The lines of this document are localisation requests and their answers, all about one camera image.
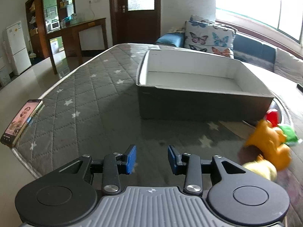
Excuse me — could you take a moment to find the smartphone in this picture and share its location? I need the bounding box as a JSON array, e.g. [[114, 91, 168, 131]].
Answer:
[[0, 99, 44, 146]]

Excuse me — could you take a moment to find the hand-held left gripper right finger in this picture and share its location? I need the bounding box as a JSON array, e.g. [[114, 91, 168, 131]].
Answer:
[[168, 145, 247, 195]]

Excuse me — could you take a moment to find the white cushion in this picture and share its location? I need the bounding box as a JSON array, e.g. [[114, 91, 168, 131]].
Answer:
[[273, 48, 303, 84]]

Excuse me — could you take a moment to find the white refrigerator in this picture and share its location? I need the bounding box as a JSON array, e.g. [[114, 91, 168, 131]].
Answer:
[[6, 21, 33, 75]]

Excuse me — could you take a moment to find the wooden shelf cabinet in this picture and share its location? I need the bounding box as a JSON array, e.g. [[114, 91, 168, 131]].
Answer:
[[25, 0, 77, 60]]

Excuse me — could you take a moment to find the blue sofa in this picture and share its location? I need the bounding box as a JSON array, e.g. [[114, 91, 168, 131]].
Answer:
[[155, 31, 303, 86]]

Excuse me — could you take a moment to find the grey quilted star mat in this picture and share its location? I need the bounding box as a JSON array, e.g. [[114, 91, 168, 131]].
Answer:
[[12, 43, 303, 227]]

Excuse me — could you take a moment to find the red plastic toy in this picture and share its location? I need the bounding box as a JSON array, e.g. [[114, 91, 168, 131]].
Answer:
[[265, 110, 280, 127]]

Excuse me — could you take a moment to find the large butterfly print pillow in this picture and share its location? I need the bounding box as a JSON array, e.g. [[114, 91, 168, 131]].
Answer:
[[184, 20, 237, 58]]

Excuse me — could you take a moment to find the grey cardboard box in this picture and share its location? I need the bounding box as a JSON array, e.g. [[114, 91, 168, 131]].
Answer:
[[136, 50, 275, 121]]

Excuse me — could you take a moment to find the green plastic toy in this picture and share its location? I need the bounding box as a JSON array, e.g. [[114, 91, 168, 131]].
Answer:
[[278, 125, 299, 146]]

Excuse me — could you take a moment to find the dark wooden console table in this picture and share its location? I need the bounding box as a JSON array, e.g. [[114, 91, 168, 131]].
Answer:
[[45, 18, 108, 74]]

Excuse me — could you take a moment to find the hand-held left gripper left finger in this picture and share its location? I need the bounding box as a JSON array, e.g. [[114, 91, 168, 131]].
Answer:
[[57, 144, 138, 195]]

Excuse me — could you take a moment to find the window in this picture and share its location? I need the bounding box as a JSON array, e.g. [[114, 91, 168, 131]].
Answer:
[[215, 0, 303, 45]]

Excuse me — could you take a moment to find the dark wooden door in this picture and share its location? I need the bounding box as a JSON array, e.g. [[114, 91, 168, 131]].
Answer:
[[109, 0, 162, 44]]

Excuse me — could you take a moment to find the orange plastic toy animal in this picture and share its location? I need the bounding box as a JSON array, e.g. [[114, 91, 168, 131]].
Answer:
[[244, 119, 292, 171]]

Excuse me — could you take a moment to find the yellow plush toy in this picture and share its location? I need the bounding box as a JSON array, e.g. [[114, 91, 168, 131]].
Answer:
[[244, 159, 278, 181]]

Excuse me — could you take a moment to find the small butterfly print pillow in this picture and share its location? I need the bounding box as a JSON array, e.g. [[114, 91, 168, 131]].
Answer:
[[189, 15, 216, 24]]

